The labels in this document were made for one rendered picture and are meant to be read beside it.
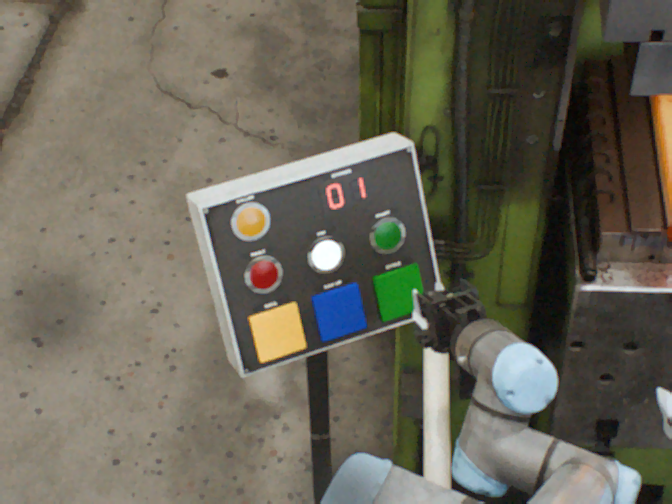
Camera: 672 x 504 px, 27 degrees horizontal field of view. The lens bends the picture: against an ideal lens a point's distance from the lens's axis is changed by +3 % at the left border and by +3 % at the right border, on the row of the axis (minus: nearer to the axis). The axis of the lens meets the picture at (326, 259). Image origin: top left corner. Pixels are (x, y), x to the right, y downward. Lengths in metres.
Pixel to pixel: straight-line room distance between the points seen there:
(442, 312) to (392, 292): 0.24
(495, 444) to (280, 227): 0.49
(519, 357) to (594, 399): 0.81
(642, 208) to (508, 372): 0.66
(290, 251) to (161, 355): 1.34
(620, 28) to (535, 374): 0.53
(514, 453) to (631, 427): 0.86
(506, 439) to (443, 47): 0.69
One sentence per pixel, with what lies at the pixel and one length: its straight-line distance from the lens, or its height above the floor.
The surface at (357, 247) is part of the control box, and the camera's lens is 2.03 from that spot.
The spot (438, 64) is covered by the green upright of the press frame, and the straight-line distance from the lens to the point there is 2.15.
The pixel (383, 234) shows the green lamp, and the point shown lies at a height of 1.10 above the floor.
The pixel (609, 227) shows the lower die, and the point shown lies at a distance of 2.24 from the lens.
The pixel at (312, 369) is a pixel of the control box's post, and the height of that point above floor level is 0.72.
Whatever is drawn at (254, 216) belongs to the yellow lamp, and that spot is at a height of 1.17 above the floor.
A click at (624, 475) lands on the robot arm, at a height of 1.19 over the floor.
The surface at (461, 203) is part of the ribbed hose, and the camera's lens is 2.33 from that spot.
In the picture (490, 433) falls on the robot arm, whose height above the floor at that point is 1.19.
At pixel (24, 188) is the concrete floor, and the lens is 3.75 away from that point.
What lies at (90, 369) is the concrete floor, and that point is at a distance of 3.31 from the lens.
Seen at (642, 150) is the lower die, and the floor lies 0.99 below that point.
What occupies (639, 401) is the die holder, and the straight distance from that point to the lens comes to 2.48.
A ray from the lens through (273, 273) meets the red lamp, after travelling 2.00.
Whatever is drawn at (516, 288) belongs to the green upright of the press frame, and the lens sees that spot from 2.54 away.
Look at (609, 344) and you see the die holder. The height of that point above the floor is 0.77.
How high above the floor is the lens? 2.60
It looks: 49 degrees down
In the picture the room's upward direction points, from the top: 2 degrees counter-clockwise
